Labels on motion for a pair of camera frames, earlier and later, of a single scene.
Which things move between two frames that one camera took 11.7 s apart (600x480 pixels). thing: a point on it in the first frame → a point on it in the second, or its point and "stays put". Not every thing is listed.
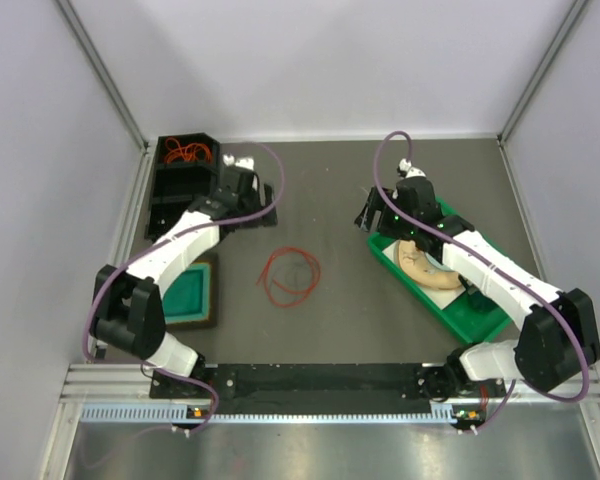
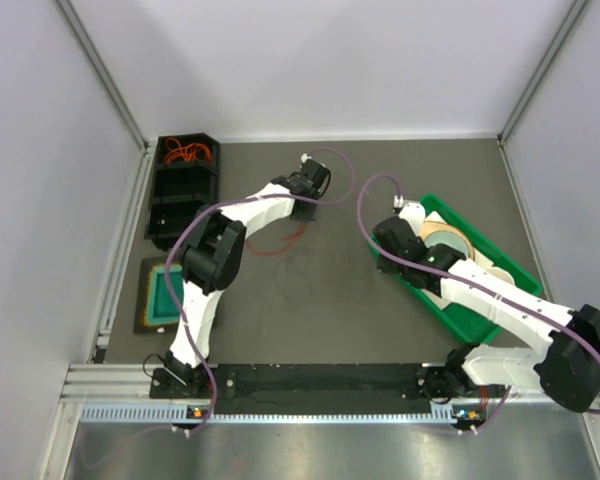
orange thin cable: (186, 152) stays put
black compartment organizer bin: (186, 169) stays put
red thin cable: (307, 291) → (296, 237)
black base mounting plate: (324, 382) stays put
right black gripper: (365, 220) → (385, 266)
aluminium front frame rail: (125, 383) stays put
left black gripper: (268, 219) → (304, 216)
